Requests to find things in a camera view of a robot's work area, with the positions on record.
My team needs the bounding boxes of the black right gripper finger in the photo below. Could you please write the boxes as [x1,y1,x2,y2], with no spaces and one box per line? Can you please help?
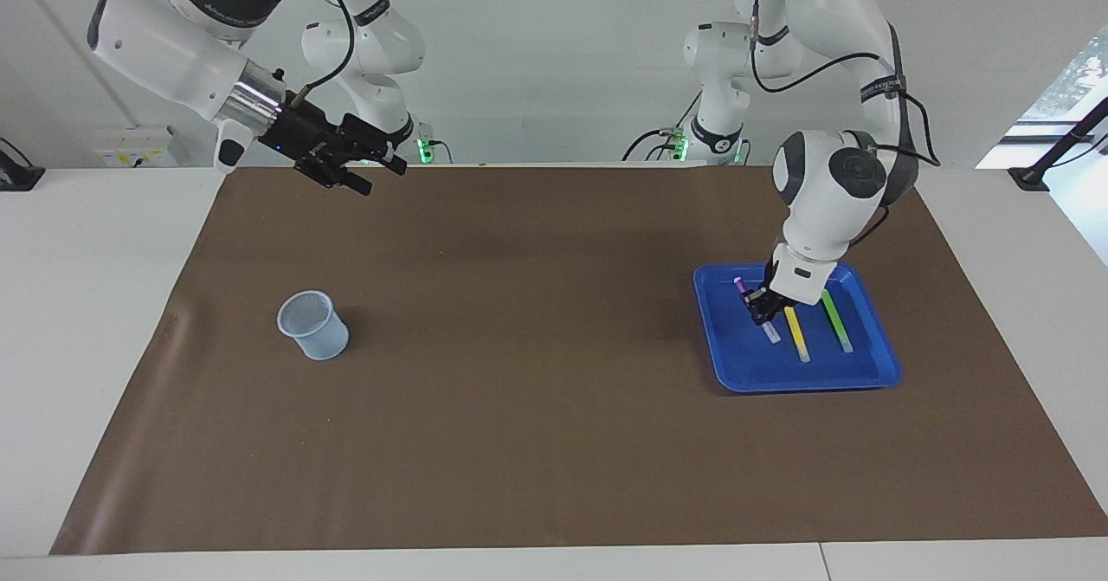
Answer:
[298,160,373,197]
[341,114,409,176]

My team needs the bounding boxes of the purple pen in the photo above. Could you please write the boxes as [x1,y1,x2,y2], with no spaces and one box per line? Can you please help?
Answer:
[733,277,782,345]

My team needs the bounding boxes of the yellow pen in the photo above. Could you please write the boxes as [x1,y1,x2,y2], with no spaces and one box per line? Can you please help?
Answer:
[783,307,812,364]

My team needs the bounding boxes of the green pen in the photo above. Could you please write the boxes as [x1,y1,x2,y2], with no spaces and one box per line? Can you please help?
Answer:
[822,291,854,354]

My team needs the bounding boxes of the blue plastic tray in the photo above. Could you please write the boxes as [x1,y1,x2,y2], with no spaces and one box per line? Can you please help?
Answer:
[692,261,903,393]

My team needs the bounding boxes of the light blue mesh pen cup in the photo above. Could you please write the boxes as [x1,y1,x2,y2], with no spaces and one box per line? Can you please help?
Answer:
[276,289,351,361]

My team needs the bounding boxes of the brown table mat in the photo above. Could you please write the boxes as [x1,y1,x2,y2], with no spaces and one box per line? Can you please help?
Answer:
[49,165,1108,556]

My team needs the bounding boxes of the black table clamp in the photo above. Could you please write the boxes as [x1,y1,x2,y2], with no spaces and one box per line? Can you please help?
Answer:
[0,137,46,192]

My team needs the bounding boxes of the black clamp stand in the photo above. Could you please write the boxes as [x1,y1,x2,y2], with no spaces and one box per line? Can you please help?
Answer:
[1008,96,1108,193]

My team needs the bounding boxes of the window with green foliage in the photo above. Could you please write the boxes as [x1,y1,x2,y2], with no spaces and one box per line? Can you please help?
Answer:
[976,23,1108,171]

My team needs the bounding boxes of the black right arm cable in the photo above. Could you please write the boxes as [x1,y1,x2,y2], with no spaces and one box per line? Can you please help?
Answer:
[277,0,357,102]

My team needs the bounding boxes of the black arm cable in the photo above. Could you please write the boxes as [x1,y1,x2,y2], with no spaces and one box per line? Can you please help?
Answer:
[748,0,943,170]
[277,0,357,102]

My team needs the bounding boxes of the white wall socket box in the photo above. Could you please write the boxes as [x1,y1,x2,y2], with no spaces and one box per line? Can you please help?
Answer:
[93,126,178,169]

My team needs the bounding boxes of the black base cable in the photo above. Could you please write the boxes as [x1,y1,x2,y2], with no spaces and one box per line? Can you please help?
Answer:
[622,87,704,165]

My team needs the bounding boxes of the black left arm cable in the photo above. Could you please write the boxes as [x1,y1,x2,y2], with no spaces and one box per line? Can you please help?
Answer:
[748,0,943,170]

